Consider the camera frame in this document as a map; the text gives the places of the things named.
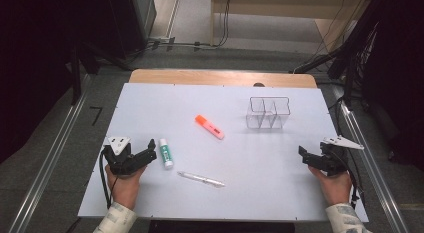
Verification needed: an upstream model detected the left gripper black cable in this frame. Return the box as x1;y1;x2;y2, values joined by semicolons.
98;148;118;209

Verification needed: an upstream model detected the white pen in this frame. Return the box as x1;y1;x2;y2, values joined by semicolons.
176;170;227;189

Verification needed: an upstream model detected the white green glue stick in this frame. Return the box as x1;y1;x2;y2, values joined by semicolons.
158;138;175;170

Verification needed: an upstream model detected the black cabinet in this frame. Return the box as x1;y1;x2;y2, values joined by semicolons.
108;0;158;60

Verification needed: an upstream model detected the light wooden furniture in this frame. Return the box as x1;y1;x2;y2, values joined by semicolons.
209;0;373;54

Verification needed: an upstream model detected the black stand with cables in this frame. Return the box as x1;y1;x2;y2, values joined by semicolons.
289;12;381;111

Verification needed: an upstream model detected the person's right hand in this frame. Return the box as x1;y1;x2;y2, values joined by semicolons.
307;166;354;207

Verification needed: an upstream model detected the person's left hand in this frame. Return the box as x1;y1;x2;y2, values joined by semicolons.
105;164;148;211

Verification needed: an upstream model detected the wooden table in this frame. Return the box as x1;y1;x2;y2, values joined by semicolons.
128;68;318;90

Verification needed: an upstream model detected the orange highlighter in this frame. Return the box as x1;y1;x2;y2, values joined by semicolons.
194;114;226;141

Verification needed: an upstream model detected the floor power cable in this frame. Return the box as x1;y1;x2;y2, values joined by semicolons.
128;0;233;66

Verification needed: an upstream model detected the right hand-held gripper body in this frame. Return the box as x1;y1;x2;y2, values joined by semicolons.
318;135;365;177

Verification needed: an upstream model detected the white table board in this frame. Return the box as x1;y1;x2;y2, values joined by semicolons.
77;82;370;224

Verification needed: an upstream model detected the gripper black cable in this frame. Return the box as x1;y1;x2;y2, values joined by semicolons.
98;148;118;209
345;152;367;208

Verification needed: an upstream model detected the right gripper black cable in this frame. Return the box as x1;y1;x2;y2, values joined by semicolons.
345;152;367;208

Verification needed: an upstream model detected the metal floor rail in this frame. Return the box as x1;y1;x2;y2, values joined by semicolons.
7;73;93;233
331;84;412;233

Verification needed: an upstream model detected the clear plastic organizer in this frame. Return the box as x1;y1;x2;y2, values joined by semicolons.
245;96;292;130

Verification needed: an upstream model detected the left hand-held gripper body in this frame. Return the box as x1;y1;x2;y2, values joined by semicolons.
101;136;144;177

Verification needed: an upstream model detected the black tripod stand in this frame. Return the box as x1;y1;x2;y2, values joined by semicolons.
64;39;134;107

